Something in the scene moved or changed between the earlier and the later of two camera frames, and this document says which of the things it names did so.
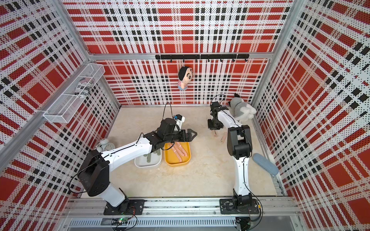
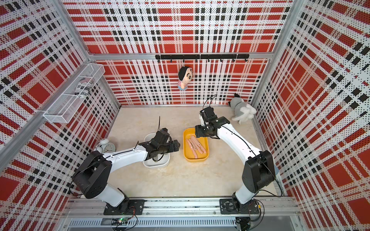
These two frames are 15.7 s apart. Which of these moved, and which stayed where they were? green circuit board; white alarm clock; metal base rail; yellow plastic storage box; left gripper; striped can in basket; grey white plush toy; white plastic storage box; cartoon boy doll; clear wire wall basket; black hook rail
Moved: left gripper; yellow plastic storage box; white plastic storage box
Stayed: white alarm clock; green circuit board; metal base rail; clear wire wall basket; grey white plush toy; cartoon boy doll; black hook rail; striped can in basket
